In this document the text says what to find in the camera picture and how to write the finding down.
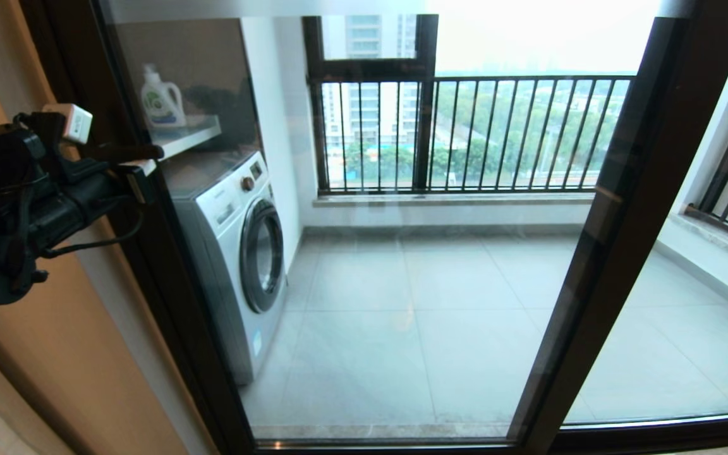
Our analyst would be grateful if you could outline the dark door handle lever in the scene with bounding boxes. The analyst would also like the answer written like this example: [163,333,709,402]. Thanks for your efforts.
[86,144,166,164]

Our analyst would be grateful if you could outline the dark brown sliding glass door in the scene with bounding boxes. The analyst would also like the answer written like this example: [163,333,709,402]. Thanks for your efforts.
[20,0,728,455]

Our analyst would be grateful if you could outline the white detergent bottle green label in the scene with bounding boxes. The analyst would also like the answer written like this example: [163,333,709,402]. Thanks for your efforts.
[140,63,186,130]

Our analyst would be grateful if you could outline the white front-load washing machine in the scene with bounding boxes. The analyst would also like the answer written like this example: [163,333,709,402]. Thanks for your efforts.
[168,150,288,386]

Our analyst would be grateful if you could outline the long grey stone window sill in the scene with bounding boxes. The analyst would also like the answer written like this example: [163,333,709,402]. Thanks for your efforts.
[313,191,594,208]

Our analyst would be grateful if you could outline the long black balcony railing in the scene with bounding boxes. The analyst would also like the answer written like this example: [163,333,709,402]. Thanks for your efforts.
[310,75,635,194]

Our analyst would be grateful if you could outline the dark brown fixed glass panel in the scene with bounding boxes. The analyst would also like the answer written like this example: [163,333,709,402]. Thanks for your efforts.
[516,0,728,452]

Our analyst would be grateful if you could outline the short grey stone side sill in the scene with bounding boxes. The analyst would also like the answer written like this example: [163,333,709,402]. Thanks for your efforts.
[667,214,728,274]

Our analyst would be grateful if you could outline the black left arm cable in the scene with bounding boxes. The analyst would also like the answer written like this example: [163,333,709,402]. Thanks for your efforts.
[40,212,145,258]

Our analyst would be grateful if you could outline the white wall shelf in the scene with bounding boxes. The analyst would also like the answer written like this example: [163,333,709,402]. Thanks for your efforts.
[151,115,222,162]

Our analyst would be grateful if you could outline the white cable plug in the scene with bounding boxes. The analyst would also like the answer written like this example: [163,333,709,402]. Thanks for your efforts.
[44,104,94,145]

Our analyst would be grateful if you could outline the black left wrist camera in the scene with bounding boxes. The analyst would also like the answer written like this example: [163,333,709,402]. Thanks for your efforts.
[0,114,64,200]

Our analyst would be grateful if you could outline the black-framed balcony doorway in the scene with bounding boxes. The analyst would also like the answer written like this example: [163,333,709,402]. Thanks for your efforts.
[16,0,728,455]

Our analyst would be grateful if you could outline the dark window frame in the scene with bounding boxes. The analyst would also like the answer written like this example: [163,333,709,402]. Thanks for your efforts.
[303,16,439,194]

